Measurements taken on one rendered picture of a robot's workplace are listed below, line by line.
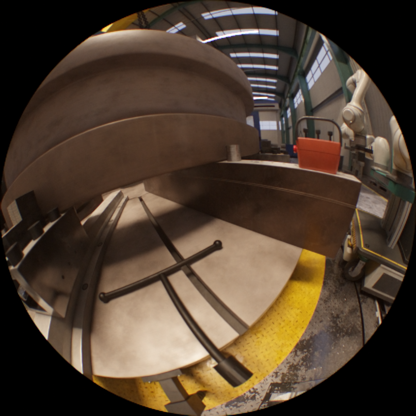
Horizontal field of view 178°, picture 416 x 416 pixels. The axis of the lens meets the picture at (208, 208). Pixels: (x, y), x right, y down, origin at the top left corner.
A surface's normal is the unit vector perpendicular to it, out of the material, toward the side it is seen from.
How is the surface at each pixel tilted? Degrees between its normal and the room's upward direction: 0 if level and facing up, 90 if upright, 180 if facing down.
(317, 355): 0
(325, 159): 97
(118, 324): 0
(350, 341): 0
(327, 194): 90
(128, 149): 90
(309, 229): 90
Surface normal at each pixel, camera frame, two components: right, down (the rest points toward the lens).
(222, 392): -0.11, -0.90
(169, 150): 0.61, 0.28
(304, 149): -0.65, 0.49
